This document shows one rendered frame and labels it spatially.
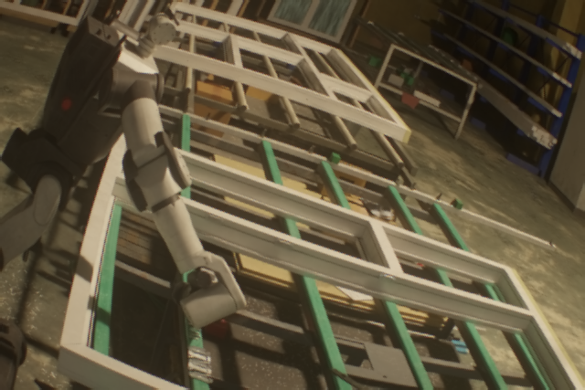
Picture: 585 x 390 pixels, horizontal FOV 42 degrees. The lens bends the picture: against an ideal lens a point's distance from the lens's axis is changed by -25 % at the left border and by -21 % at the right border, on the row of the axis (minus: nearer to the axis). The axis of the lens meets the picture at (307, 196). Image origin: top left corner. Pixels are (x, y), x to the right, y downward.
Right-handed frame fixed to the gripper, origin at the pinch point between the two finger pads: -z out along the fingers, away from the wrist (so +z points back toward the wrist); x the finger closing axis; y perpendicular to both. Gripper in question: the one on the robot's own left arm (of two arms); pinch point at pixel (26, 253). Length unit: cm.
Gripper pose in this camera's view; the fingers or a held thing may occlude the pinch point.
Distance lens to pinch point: 265.5
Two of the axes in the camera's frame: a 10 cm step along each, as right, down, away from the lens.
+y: -3.2, -4.7, 8.3
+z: 4.5, -8.4, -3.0
